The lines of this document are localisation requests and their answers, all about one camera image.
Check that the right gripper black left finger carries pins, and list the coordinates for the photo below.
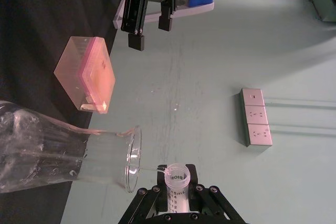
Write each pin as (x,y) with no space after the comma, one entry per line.
(147,203)

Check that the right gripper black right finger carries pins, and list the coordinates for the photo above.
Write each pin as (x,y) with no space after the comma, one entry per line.
(210,201)

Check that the clear graduated centrifuge tube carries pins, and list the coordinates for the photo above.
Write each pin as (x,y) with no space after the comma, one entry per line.
(177,192)

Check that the pink pipette tip box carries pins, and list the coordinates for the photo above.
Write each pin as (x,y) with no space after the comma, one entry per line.
(89,77)

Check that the grey power strip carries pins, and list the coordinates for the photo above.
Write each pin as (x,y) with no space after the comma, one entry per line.
(257,119)

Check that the clear glass conical flask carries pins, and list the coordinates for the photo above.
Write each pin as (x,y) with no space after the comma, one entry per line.
(52,153)

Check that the black cloth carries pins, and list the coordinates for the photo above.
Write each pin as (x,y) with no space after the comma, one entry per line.
(34,24)

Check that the dark green stand base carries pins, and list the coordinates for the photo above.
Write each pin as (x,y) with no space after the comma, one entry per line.
(324,3)

